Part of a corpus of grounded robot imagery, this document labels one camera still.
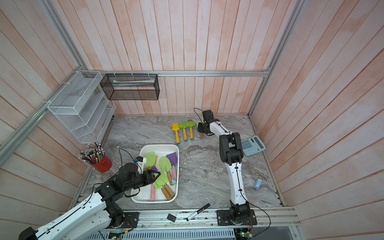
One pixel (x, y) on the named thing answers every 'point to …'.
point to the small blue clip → (258, 183)
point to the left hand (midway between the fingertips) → (157, 177)
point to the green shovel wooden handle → (201, 134)
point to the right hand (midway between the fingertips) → (200, 128)
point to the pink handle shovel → (152, 193)
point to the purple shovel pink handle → (173, 158)
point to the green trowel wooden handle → (165, 166)
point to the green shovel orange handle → (190, 123)
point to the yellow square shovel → (175, 127)
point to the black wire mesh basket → (131, 86)
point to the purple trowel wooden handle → (154, 168)
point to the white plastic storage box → (164, 193)
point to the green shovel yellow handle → (183, 124)
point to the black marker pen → (198, 211)
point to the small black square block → (171, 217)
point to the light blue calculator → (253, 145)
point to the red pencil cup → (104, 165)
